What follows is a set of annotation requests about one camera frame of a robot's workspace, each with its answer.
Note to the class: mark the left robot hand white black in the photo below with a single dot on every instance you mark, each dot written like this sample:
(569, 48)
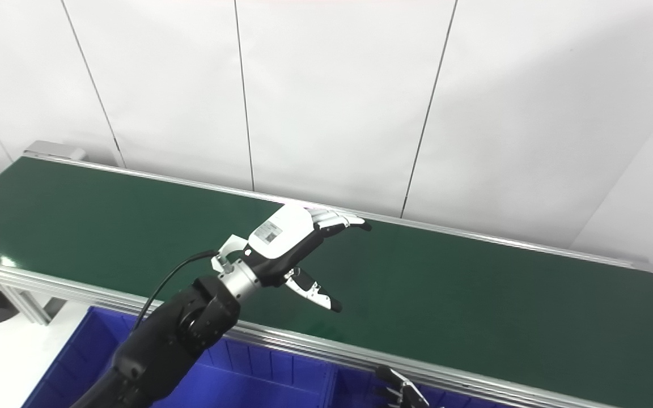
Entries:
(287, 238)

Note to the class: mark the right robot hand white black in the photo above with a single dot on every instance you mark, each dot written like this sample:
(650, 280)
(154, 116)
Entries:
(397, 394)

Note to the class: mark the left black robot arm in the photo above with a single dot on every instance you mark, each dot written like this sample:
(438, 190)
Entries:
(173, 340)

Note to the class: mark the blue plastic bin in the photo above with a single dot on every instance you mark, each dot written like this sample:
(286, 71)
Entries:
(355, 391)
(247, 374)

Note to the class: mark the green conveyor belt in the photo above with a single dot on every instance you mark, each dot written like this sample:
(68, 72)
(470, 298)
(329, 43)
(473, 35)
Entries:
(474, 306)
(304, 340)

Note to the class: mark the grey conveyor end housing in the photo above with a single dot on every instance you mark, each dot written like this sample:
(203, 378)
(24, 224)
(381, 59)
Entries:
(54, 151)

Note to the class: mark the aluminium conveyor support leg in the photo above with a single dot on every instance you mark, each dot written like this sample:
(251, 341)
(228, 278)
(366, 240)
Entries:
(20, 303)

